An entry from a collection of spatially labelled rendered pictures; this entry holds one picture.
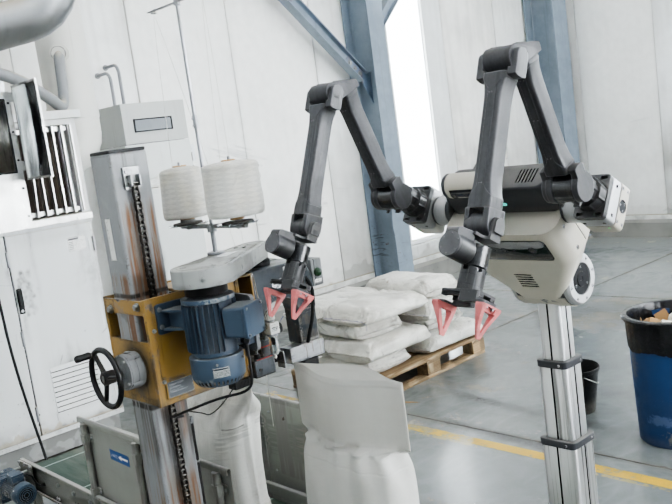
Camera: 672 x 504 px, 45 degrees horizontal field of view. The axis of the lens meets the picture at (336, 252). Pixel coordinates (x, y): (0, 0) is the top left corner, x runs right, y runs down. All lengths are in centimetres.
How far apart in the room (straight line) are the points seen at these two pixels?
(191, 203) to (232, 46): 521
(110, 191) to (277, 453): 145
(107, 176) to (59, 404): 307
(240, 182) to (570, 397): 120
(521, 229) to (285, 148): 568
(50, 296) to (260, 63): 349
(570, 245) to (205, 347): 103
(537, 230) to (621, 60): 855
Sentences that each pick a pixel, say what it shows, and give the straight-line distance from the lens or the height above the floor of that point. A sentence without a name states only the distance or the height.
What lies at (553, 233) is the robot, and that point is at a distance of 229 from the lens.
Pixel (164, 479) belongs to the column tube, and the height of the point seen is 80.
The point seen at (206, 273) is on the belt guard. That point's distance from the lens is 220.
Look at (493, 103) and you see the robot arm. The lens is 187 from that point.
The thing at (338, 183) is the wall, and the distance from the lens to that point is 829.
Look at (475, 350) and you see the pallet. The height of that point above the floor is 5.
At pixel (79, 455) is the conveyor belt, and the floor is 38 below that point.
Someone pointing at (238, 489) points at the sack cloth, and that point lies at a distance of 297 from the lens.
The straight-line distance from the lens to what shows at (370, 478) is 240.
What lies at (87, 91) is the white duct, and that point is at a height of 223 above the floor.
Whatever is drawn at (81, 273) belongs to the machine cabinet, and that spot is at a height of 110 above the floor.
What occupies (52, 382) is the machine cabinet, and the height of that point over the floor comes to 50.
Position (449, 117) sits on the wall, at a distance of 964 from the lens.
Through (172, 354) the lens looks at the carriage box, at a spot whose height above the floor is 116.
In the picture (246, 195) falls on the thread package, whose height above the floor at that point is 159.
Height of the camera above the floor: 171
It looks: 8 degrees down
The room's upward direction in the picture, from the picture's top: 8 degrees counter-clockwise
